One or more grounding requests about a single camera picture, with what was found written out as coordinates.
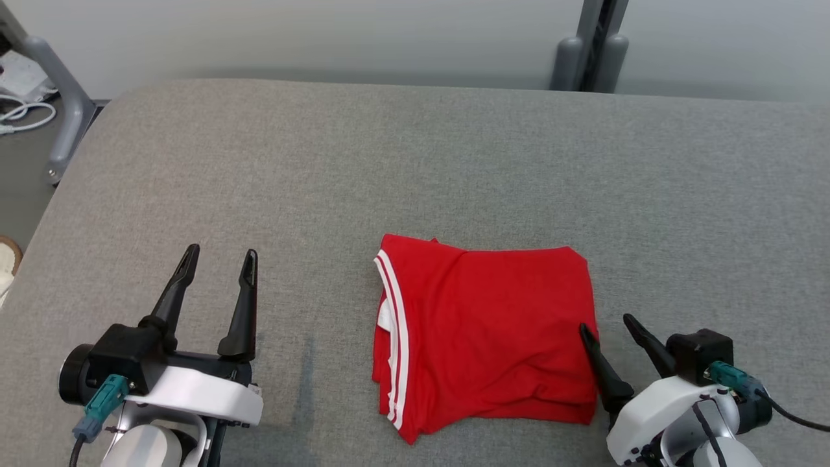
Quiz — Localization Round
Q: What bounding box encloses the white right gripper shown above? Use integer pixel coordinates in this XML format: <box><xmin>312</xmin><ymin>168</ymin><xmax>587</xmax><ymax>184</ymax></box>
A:
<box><xmin>579</xmin><ymin>314</ymin><xmax>733</xmax><ymax>466</ymax></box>

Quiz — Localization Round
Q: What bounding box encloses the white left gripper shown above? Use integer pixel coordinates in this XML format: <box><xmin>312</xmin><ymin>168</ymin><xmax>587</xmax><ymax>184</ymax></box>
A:
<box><xmin>132</xmin><ymin>244</ymin><xmax>264</xmax><ymax>429</ymax></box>

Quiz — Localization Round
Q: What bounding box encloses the red jersey with black lettering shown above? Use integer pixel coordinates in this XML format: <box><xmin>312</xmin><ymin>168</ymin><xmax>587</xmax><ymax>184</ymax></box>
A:
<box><xmin>372</xmin><ymin>233</ymin><xmax>599</xmax><ymax>446</ymax></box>

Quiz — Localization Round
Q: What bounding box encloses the brown and white shoe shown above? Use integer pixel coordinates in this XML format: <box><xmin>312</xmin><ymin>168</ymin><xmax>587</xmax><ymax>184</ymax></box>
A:
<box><xmin>0</xmin><ymin>235</ymin><xmax>23</xmax><ymax>305</ymax></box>

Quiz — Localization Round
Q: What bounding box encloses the white flat box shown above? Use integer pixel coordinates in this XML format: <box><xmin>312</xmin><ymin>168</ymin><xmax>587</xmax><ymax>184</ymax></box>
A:
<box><xmin>0</xmin><ymin>51</ymin><xmax>49</xmax><ymax>104</ymax></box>

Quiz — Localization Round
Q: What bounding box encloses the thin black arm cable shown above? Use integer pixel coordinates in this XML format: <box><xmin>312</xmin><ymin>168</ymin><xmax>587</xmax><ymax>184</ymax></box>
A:
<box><xmin>691</xmin><ymin>401</ymin><xmax>722</xmax><ymax>458</ymax></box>

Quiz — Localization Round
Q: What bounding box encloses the black cable with teal plug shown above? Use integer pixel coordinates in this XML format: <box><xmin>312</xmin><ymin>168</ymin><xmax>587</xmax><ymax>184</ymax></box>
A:
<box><xmin>68</xmin><ymin>374</ymin><xmax>130</xmax><ymax>467</ymax></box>
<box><xmin>707</xmin><ymin>361</ymin><xmax>830</xmax><ymax>433</ymax></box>

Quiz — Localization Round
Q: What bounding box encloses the white looped cable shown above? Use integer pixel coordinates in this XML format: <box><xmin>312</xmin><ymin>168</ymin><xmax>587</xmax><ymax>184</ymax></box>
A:
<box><xmin>0</xmin><ymin>93</ymin><xmax>57</xmax><ymax>135</ymax></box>

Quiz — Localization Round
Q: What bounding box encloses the grey metal frame leg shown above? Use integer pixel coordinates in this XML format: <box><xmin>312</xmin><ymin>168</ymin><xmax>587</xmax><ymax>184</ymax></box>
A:
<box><xmin>0</xmin><ymin>0</ymin><xmax>98</xmax><ymax>187</ymax></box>

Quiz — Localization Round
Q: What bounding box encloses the grey metal partition post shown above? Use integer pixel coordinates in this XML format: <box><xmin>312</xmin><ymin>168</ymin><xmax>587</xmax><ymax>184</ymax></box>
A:
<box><xmin>550</xmin><ymin>0</ymin><xmax>630</xmax><ymax>93</ymax></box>

